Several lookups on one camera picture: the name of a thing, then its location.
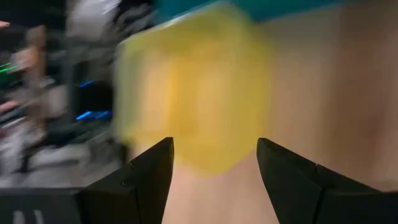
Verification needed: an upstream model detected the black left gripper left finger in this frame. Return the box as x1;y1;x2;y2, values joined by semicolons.
81;136;175;224

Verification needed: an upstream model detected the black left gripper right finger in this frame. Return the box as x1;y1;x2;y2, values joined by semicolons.
256;138;398;224

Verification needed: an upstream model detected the yellow plastic bin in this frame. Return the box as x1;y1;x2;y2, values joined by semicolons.
112;2;272;175

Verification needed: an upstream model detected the teal plastic bin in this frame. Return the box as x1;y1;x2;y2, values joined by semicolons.
151;0;349;23

